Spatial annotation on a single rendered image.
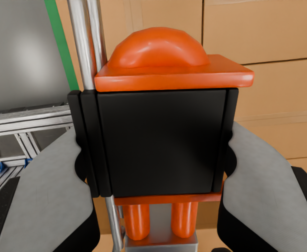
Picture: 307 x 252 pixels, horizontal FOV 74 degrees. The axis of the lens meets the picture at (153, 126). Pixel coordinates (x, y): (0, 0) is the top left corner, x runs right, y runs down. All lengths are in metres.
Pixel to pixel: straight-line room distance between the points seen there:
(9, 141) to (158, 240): 1.25
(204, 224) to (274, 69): 0.54
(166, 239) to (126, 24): 0.56
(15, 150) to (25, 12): 0.74
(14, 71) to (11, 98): 0.17
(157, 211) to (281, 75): 0.67
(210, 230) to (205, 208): 0.05
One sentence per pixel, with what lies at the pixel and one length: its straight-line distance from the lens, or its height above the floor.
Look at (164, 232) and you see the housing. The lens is 0.20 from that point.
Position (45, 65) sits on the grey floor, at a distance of 1.34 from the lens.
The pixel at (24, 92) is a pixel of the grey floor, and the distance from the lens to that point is 1.45.
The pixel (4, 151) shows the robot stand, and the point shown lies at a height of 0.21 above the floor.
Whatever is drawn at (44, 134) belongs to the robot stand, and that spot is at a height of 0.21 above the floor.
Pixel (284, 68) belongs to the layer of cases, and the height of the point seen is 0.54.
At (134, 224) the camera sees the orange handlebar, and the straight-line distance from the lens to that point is 0.18.
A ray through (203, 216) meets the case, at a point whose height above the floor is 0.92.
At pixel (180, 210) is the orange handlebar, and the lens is 0.17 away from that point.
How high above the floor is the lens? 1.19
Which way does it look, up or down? 62 degrees down
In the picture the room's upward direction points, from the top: 176 degrees clockwise
